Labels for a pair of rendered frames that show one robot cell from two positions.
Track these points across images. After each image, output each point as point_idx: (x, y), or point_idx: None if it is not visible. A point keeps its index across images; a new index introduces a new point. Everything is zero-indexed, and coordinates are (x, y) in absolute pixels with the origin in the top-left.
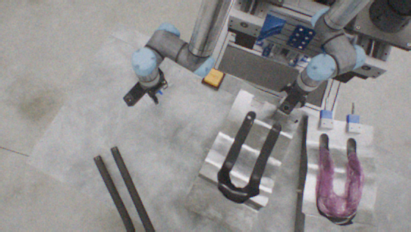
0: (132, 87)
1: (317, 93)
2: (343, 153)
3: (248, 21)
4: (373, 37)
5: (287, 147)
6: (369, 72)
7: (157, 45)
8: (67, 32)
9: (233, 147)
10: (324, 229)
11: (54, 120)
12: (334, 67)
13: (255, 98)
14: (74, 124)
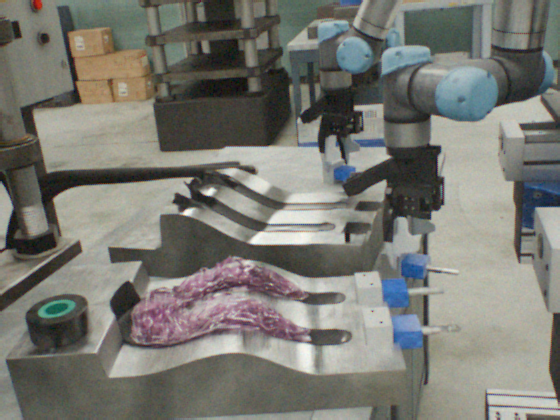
0: None
1: None
2: (302, 323)
3: (503, 130)
4: None
5: (286, 243)
6: (543, 270)
7: None
8: (480, 286)
9: (269, 202)
10: (106, 283)
11: (281, 147)
12: (404, 52)
13: (378, 211)
14: (280, 154)
